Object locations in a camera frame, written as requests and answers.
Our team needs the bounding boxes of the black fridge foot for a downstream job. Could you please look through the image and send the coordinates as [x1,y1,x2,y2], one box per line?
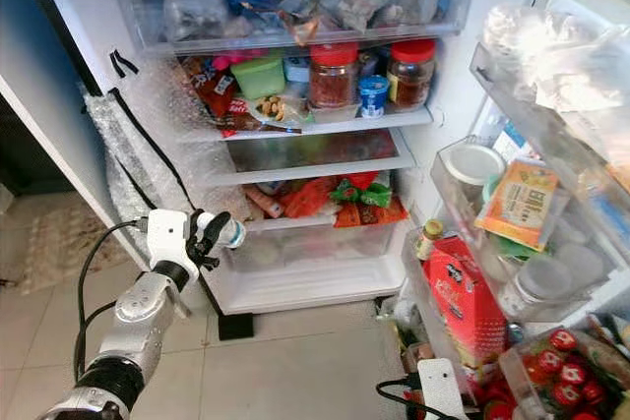
[217,312,255,340]

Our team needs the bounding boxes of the red-lid jar red paste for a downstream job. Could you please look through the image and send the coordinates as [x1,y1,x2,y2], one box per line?
[308,41,358,109]

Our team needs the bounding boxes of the red drink carton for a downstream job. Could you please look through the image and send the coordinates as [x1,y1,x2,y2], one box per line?
[421,233,508,382]

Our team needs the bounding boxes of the red snack packet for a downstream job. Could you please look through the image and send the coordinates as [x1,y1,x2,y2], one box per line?
[182,56,237,136]

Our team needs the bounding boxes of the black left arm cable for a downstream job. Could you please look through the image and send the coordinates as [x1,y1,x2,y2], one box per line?
[74,220,149,382]

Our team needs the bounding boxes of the clear bubble wrap sheet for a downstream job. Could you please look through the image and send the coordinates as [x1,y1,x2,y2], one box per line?
[87,90,218,264]

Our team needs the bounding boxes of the green food packet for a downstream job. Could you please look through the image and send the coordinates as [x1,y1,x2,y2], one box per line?
[330,179,395,208]

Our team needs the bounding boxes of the clear cup with white lid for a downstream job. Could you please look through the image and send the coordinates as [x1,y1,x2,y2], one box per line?
[443,142,508,210]

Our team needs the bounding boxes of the shallow clear fridge drawer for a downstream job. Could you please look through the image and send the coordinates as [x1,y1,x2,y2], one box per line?
[212,128,416,185]

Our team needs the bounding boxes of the clear box of red fruit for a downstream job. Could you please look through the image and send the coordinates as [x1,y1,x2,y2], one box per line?
[502,327,630,420]

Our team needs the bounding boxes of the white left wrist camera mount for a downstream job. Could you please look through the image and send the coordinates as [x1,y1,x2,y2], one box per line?
[146,209,198,269]

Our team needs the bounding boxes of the white open fridge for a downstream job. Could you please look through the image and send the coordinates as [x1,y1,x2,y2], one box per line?
[0,0,630,340]

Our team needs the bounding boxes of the glass fridge shelf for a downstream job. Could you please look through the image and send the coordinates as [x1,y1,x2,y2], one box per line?
[187,105,434,141]

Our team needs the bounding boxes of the green plastic food box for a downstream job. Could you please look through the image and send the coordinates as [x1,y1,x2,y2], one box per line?
[231,53,286,99]

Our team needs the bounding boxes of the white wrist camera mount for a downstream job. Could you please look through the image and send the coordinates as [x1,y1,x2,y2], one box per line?
[416,358,469,420]
[146,209,198,269]

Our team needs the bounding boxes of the orange printed packet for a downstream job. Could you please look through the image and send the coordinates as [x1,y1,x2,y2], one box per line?
[474,157,560,251]

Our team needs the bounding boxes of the small blue cup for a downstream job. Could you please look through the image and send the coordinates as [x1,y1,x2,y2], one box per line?
[357,76,389,118]

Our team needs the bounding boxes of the beige checked floor mat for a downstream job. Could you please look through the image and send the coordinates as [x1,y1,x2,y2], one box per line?
[15,199,129,293]

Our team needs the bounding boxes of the red-lid jar brown contents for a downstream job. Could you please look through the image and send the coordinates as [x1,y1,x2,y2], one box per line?
[387,38,437,108]

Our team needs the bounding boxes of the pink sausage roll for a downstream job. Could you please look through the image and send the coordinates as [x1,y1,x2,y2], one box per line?
[246,186,282,219]

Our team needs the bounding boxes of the orange red food packet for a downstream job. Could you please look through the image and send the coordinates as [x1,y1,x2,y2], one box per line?
[335,200,408,228]

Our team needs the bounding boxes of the clear vegetable drawer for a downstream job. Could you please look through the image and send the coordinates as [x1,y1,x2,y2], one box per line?
[207,194,414,313]

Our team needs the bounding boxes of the brown bottle with gold cap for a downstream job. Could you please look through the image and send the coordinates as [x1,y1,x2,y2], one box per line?
[413,218,444,262]

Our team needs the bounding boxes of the clear bottle with white cap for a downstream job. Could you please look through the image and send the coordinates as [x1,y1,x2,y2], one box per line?
[497,253,582,321]

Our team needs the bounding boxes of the crumpled clear plastic bags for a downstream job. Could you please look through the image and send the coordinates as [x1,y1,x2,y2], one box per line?
[482,2,630,121]

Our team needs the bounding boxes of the black strap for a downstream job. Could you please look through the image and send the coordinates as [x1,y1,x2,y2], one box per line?
[110,49,139,79]

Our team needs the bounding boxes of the blue white carton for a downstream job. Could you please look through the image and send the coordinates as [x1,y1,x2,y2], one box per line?
[487,120,528,160]

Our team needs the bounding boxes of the clear bag of nuts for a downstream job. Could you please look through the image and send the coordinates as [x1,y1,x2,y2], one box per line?
[249,93,301,131]

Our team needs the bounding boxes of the clear drawer with food bags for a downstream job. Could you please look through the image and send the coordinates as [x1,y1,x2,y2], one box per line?
[123,0,478,52]

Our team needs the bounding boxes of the red plastic food bag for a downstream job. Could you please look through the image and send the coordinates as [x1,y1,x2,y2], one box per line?
[278,176,338,219]

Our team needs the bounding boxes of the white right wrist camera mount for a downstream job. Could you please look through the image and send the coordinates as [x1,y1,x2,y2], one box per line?
[416,358,469,420]

